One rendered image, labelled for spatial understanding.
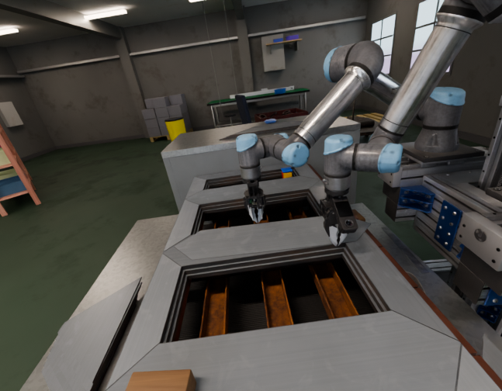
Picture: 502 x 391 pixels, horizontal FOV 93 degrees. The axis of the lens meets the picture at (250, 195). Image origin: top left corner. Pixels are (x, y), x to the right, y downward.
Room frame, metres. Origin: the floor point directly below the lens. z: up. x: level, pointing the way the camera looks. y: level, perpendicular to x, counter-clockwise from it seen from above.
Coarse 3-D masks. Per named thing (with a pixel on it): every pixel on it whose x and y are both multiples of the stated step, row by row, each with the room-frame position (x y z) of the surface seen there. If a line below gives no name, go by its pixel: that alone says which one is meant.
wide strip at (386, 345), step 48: (240, 336) 0.36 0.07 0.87; (288, 336) 0.35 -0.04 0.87; (336, 336) 0.33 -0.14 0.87; (384, 336) 0.32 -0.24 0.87; (432, 336) 0.30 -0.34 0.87; (240, 384) 0.26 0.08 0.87; (288, 384) 0.25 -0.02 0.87; (336, 384) 0.24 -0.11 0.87; (384, 384) 0.23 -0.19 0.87; (432, 384) 0.22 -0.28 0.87
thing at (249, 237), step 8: (256, 224) 0.82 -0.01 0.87; (240, 232) 0.79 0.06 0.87; (248, 232) 0.78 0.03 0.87; (256, 232) 0.77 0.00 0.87; (240, 240) 0.73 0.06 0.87; (248, 240) 0.72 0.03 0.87; (256, 240) 0.72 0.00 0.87; (240, 248) 0.69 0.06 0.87; (248, 248) 0.68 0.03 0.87; (256, 248) 0.67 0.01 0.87
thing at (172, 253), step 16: (240, 176) 1.42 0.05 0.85; (272, 176) 1.40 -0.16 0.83; (288, 192) 1.08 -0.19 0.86; (304, 192) 1.08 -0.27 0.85; (208, 208) 1.08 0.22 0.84; (224, 208) 1.07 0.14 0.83; (240, 208) 1.07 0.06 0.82; (176, 256) 0.70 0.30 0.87; (240, 256) 0.65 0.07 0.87; (256, 256) 0.64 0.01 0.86; (272, 256) 0.64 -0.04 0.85; (288, 256) 0.63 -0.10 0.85; (304, 256) 0.63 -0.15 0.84; (320, 256) 0.63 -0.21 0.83; (336, 256) 0.62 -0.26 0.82; (352, 256) 0.58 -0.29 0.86; (192, 272) 0.63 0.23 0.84; (208, 272) 0.63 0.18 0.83; (224, 272) 0.62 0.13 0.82; (352, 272) 0.54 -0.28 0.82; (176, 288) 0.55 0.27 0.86; (368, 288) 0.46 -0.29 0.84; (176, 304) 0.50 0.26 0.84; (384, 304) 0.40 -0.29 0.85; (176, 320) 0.46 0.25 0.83
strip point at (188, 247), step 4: (200, 232) 0.83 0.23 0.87; (192, 236) 0.81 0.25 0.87; (196, 236) 0.80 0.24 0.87; (184, 240) 0.78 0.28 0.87; (188, 240) 0.78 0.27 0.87; (192, 240) 0.78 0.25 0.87; (196, 240) 0.77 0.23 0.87; (180, 244) 0.76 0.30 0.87; (184, 244) 0.76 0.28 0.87; (188, 244) 0.76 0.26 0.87; (192, 244) 0.75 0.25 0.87; (196, 244) 0.75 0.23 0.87; (176, 248) 0.74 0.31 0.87; (180, 248) 0.74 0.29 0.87; (184, 248) 0.73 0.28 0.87; (188, 248) 0.73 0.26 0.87; (192, 248) 0.73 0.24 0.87; (184, 252) 0.71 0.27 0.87; (188, 252) 0.71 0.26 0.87; (192, 252) 0.70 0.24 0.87; (188, 256) 0.69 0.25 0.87; (192, 256) 0.68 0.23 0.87
